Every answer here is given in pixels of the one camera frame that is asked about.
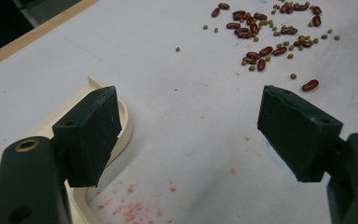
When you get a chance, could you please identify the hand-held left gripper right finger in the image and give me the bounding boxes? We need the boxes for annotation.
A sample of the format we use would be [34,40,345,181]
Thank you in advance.
[256,84,344,183]

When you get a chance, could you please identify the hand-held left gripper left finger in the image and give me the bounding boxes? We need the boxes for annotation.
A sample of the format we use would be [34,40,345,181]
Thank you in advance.
[51,85,123,189]

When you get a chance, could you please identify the cream plastic tray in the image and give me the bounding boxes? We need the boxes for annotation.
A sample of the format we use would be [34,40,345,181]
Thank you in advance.
[0,76,135,224]

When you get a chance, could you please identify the scattered green mung beans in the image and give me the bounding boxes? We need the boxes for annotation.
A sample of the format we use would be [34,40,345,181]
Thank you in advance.
[175,1,341,80]

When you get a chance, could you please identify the scattered red kidney beans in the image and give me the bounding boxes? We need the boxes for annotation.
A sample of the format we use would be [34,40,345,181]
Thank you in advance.
[211,2,324,92]

